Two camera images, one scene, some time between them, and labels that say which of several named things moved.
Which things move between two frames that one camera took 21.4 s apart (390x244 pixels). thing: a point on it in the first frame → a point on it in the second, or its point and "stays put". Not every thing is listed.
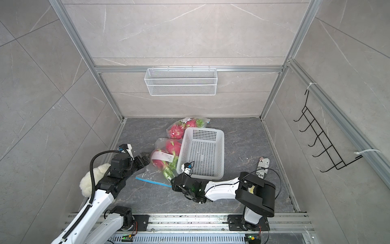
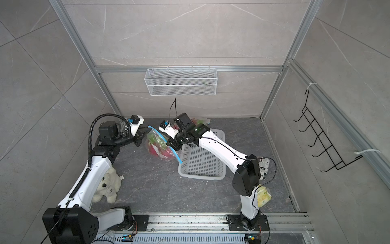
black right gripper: (175, 187) → (173, 144)
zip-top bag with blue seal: (164, 161) → (156, 146)
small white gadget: (262, 168) stays put
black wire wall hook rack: (329, 150) stays put
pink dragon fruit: (167, 158) → (158, 146)
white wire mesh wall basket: (181, 82) stays put
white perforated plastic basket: (205, 147) stays put
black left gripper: (141, 164) → (138, 136)
